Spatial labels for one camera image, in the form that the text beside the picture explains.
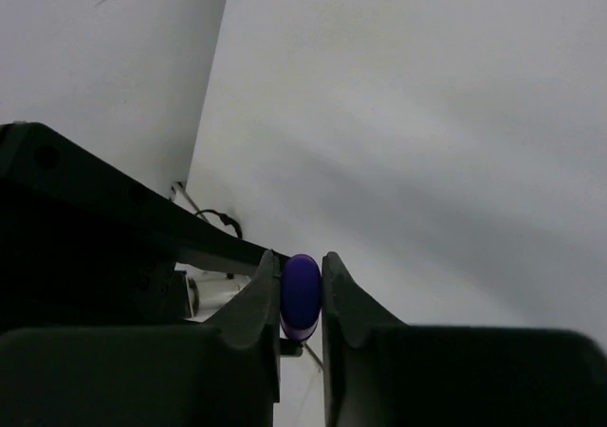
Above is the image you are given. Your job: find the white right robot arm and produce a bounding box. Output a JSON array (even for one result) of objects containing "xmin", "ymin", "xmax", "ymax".
[{"xmin": 1, "ymin": 122, "xmax": 606, "ymax": 426}]

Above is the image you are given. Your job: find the black purple highlighter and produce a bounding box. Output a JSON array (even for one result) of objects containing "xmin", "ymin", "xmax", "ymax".
[{"xmin": 280, "ymin": 254, "xmax": 322, "ymax": 343}]

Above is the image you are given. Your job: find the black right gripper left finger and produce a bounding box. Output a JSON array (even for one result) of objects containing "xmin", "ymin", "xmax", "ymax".
[{"xmin": 1, "ymin": 251, "xmax": 281, "ymax": 426}]

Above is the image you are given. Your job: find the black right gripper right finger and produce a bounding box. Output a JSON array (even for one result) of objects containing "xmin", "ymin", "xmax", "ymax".
[{"xmin": 322, "ymin": 252, "xmax": 606, "ymax": 426}]

